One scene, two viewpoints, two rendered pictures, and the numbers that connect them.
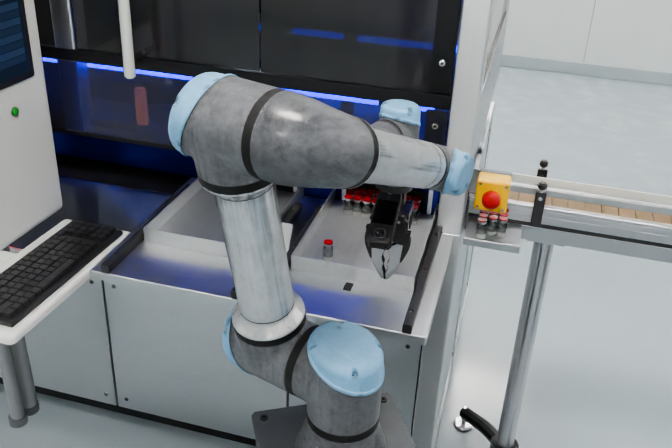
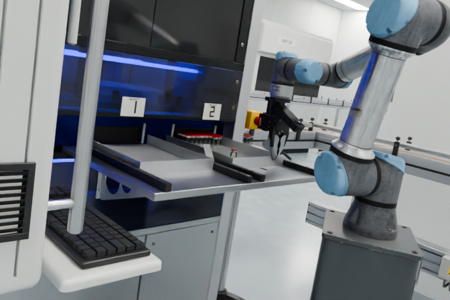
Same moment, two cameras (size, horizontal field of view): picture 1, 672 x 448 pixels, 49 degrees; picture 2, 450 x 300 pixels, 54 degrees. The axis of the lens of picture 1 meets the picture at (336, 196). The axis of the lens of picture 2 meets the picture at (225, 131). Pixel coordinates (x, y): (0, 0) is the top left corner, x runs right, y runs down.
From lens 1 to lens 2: 1.53 m
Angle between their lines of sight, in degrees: 60
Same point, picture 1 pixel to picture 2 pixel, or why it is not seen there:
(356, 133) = not seen: hidden behind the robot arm
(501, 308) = not seen: hidden behind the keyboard
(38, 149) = not seen: outside the picture
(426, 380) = (218, 251)
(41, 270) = (87, 217)
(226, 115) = (432, 5)
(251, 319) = (368, 146)
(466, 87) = (250, 58)
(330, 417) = (396, 192)
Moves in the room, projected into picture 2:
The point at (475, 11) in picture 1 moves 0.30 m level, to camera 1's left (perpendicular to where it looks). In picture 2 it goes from (257, 17) to (215, 0)
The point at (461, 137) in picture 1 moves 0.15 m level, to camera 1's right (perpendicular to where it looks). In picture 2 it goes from (246, 87) to (263, 89)
